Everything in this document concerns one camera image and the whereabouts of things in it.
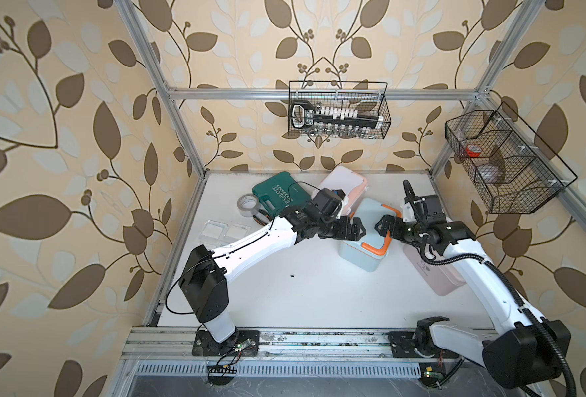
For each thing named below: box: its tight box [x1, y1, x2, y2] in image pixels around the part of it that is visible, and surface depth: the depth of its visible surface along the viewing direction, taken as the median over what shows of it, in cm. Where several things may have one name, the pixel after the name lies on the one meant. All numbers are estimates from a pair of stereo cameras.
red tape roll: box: [465, 143, 482, 158], surface depth 84 cm
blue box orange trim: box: [338, 197, 402, 273], surface depth 82 cm
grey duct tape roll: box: [236, 193, 260, 218], surface depth 110 cm
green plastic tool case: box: [251, 171, 312, 219], surface depth 110 cm
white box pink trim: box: [317, 165, 369, 217], surface depth 98 cm
